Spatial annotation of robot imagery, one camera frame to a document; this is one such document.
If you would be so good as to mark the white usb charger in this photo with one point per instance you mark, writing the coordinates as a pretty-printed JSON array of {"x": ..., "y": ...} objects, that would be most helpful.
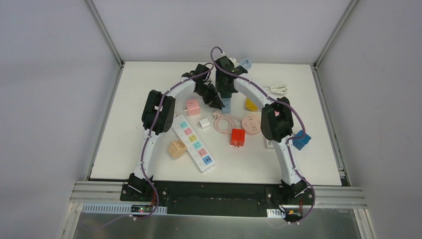
[{"x": 204, "y": 123}]

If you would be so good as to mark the pink cube socket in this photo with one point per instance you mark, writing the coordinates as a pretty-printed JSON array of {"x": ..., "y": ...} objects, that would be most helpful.
[{"x": 192, "y": 107}]

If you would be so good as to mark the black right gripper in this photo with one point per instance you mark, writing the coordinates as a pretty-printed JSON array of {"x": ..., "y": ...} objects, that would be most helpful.
[{"x": 226, "y": 93}]

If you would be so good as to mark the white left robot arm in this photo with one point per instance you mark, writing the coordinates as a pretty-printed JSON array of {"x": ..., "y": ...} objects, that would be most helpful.
[{"x": 157, "y": 119}]

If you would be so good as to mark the yellow cube socket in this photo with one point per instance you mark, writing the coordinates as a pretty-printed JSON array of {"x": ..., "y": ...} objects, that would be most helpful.
[{"x": 250, "y": 105}]

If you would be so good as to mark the orange-red cube socket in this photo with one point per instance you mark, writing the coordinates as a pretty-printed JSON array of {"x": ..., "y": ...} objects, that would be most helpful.
[{"x": 237, "y": 137}]

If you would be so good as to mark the aluminium frame rail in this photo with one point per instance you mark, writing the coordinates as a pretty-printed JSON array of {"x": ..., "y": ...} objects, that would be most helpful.
[{"x": 336, "y": 197}]

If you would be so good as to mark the white tower power strip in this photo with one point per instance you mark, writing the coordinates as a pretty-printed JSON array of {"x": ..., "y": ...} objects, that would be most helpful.
[{"x": 268, "y": 144}]

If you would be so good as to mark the white multicolour power strip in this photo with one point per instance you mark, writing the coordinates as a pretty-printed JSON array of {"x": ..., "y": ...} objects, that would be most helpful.
[{"x": 195, "y": 146}]

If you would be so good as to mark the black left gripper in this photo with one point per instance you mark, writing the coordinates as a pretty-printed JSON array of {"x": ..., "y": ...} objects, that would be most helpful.
[{"x": 208, "y": 95}]

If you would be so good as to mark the pink round socket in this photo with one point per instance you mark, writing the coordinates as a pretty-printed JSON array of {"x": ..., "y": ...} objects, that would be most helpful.
[{"x": 251, "y": 124}]

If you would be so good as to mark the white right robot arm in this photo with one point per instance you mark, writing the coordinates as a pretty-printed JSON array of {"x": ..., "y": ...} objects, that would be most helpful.
[{"x": 276, "y": 119}]

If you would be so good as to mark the beige cube socket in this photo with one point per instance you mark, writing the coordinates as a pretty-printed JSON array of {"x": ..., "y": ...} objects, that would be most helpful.
[{"x": 177, "y": 148}]

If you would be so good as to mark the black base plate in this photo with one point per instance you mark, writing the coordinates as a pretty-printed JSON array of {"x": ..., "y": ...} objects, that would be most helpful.
[{"x": 219, "y": 199}]

